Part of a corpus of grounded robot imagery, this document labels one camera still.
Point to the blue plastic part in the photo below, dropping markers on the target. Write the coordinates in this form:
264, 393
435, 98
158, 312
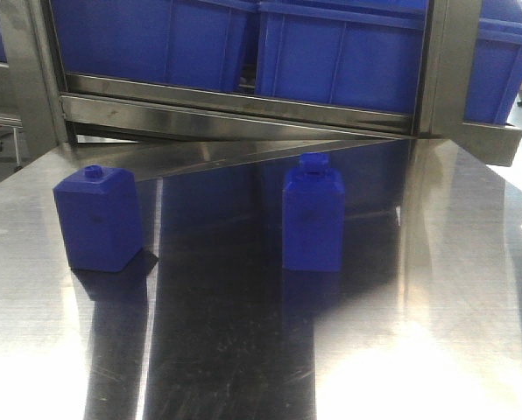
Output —
99, 217
313, 209

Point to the blue bin middle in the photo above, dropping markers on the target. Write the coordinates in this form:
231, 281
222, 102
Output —
364, 57

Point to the blue bin far right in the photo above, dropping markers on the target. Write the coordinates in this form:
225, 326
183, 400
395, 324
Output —
496, 74

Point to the stainless steel shelf frame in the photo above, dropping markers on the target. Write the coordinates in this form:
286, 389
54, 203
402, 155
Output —
55, 107

